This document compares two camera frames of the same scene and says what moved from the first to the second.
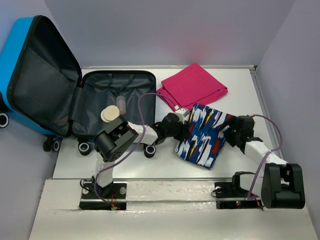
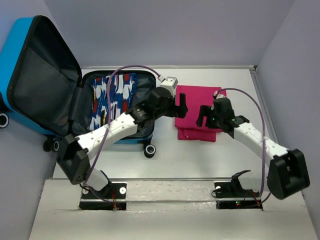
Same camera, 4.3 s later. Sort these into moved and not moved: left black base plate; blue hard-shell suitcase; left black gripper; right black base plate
Moved: left black gripper
Not moved: right black base plate; left black base plate; blue hard-shell suitcase
